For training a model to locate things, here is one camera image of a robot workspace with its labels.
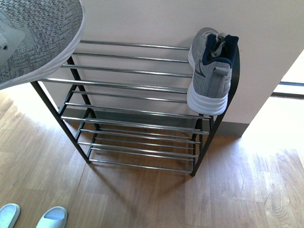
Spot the grey knit sneaker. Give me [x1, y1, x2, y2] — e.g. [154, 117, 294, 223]
[187, 28, 239, 116]
[0, 0, 85, 89]

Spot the light blue slipper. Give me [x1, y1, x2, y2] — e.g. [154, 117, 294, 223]
[0, 203, 20, 228]
[36, 206, 67, 228]

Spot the black metal shoe rack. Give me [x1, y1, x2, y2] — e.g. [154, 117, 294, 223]
[30, 39, 241, 177]

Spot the dark window frame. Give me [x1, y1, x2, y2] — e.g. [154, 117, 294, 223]
[271, 81, 304, 98]

